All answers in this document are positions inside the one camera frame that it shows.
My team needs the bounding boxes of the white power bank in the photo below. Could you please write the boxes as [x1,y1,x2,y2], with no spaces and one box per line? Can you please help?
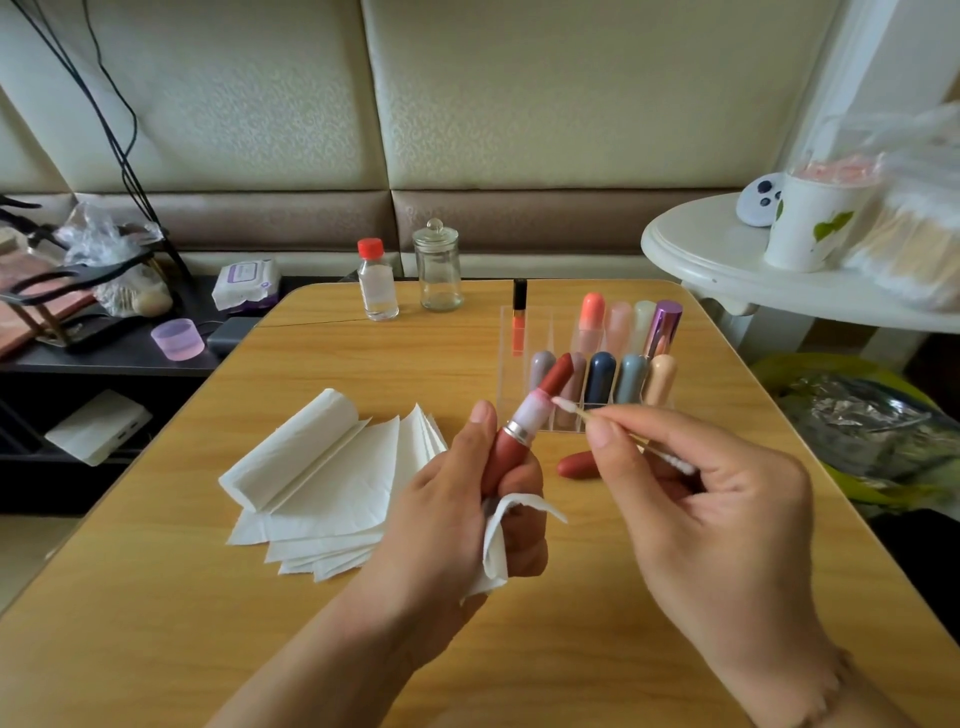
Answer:
[45,388,155,468]

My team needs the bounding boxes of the white mug green leaf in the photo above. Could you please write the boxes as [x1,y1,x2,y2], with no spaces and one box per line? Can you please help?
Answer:
[765,157,879,273]

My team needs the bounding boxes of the person's right forearm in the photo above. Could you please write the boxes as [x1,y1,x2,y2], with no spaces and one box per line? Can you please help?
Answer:
[765,645,960,728]

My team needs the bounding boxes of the crumpled clear plastic bag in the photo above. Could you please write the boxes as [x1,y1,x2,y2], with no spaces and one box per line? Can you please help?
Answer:
[52,202,174,320]

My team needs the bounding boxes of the black low shelf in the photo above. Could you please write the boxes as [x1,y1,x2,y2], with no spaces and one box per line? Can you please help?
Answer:
[0,262,362,519]

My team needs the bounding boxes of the person's left hand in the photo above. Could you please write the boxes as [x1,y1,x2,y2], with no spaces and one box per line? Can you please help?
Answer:
[360,399,554,662]

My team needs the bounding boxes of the small purple plastic cup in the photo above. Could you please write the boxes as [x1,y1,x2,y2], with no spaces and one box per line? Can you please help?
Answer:
[150,316,207,363]

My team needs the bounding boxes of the dark red lipstick cap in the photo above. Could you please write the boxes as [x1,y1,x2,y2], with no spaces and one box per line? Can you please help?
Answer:
[558,450,605,482]

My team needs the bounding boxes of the white panda figure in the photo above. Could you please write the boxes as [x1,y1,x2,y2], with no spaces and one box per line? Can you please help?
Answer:
[736,171,789,230]

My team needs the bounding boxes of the clear bottle red cap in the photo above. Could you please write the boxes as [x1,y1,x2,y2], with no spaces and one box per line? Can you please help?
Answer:
[357,237,401,323]

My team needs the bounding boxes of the clear acrylic lipstick organizer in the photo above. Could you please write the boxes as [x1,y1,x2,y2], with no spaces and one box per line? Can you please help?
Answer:
[510,292,686,429]

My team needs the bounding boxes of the red lipstick pink tube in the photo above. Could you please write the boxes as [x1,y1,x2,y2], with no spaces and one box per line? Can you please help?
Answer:
[499,352,576,452]

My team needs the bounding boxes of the white tissue sheet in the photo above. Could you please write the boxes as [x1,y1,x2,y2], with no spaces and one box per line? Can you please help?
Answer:
[465,492,569,602]

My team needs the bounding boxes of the yellow-green bin with bag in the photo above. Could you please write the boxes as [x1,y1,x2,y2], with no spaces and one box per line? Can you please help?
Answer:
[750,352,960,519]

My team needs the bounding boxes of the white round side table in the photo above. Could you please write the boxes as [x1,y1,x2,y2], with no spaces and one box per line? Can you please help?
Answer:
[642,192,960,335]

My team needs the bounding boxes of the beige padded backrest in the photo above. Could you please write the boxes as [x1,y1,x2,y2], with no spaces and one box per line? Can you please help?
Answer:
[0,0,842,279]

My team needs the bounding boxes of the thin wrist bracelet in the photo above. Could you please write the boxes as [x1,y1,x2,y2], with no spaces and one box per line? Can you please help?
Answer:
[780,660,849,728]

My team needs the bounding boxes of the thin wooden cotton swab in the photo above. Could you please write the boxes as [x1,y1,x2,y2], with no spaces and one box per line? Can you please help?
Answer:
[550,394,699,477]

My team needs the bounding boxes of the glass jar with lid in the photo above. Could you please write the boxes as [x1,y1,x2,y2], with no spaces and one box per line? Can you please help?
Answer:
[414,217,464,314]

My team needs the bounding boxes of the wet wipes pack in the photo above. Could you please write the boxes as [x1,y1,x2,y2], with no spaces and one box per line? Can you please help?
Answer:
[211,258,282,312]

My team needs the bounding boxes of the pink tray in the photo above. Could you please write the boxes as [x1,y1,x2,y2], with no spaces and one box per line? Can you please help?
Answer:
[0,247,92,362]

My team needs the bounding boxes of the black clip tool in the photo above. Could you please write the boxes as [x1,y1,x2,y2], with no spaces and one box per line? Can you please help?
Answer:
[0,192,47,234]

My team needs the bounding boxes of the black cables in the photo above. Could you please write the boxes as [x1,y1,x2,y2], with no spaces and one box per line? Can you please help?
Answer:
[7,0,167,249]

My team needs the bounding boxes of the person's right hand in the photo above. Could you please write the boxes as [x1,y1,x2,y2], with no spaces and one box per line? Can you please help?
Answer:
[577,405,842,722]

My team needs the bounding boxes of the stack of white tissues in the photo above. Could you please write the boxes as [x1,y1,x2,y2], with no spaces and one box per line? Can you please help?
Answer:
[219,388,452,582]

